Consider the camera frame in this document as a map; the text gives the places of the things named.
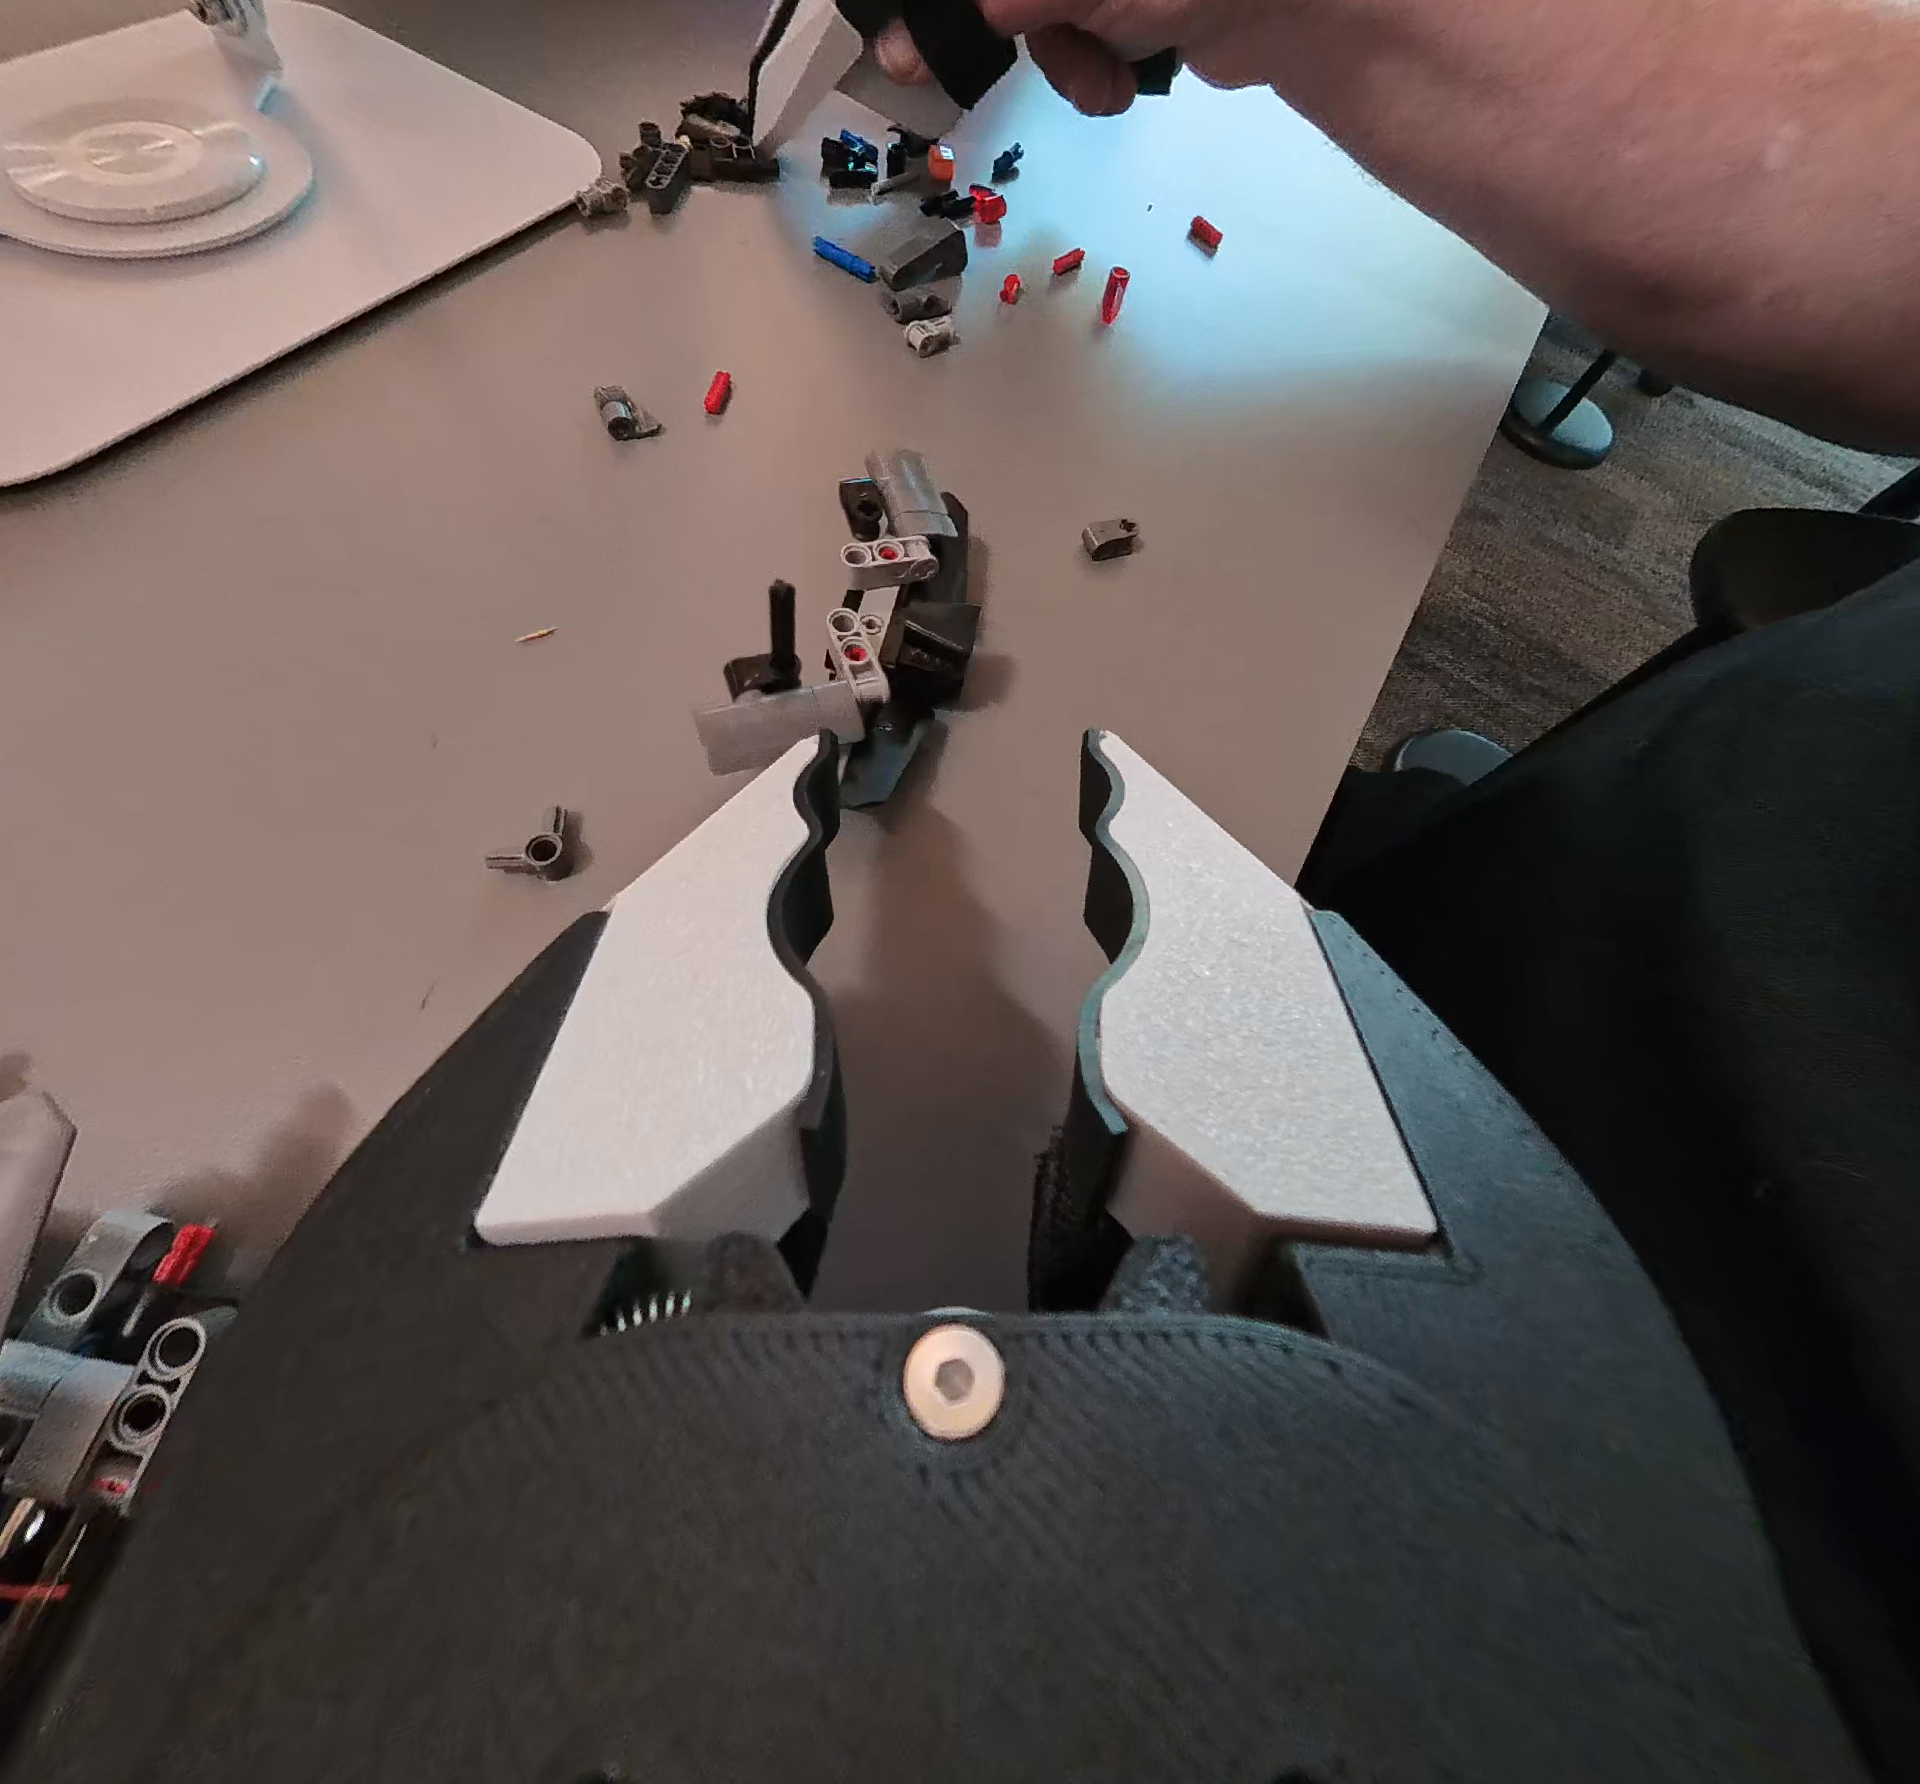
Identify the grey lego connector plate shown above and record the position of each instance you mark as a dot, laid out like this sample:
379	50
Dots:
619	411

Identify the lego pieces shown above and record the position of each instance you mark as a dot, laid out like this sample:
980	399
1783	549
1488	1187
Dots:
923	255

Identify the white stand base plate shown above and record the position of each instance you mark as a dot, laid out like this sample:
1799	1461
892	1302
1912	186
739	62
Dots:
373	255

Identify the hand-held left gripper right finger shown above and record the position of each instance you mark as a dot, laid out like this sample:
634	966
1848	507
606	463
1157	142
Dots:
1257	1049

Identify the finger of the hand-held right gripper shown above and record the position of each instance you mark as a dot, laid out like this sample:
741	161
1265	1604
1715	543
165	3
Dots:
815	27

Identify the grey rounded floor object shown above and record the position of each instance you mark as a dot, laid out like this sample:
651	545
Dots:
1447	759

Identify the grey round floor base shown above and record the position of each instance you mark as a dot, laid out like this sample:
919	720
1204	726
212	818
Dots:
1561	435

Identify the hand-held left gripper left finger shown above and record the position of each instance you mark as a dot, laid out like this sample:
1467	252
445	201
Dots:
661	1049

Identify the black office chair armrest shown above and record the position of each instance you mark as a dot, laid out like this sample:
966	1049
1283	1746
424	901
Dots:
1783	561

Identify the grey lego axle connector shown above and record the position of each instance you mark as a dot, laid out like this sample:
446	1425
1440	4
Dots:
541	852

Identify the person's right forearm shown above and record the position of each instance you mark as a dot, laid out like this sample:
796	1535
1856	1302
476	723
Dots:
1649	164

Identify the tray of sorted parts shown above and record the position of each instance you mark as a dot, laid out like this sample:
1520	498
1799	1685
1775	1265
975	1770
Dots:
104	1379

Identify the pale stand bracket with disc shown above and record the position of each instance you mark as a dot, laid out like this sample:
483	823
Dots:
136	164

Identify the grey black lego assembly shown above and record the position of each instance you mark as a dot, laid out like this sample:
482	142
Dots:
764	735

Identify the dark grey lego connector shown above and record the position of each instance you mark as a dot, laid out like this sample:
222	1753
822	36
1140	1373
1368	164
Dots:
1109	538

